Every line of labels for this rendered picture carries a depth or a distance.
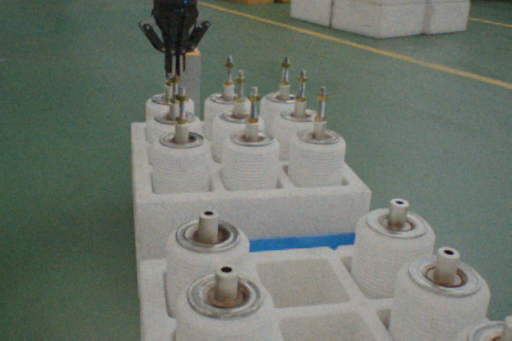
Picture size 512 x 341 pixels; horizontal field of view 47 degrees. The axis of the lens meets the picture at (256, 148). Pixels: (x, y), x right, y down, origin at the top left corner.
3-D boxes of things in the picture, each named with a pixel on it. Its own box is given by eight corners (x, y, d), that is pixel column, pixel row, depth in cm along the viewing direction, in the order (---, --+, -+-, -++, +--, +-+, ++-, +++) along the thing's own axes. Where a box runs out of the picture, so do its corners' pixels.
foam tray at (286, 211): (138, 300, 98) (136, 202, 92) (132, 198, 134) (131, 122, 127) (360, 282, 106) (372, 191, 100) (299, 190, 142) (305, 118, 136)
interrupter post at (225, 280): (215, 307, 57) (216, 277, 56) (211, 292, 59) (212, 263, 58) (239, 304, 57) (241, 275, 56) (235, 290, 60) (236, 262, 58)
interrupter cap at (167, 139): (155, 150, 94) (155, 145, 94) (161, 133, 101) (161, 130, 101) (203, 151, 95) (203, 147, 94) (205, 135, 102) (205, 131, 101)
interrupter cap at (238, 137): (226, 146, 97) (226, 142, 97) (232, 131, 104) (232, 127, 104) (272, 150, 97) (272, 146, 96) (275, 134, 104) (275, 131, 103)
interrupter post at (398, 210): (391, 231, 73) (394, 207, 72) (383, 222, 75) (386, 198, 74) (409, 230, 73) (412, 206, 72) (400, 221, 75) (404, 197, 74)
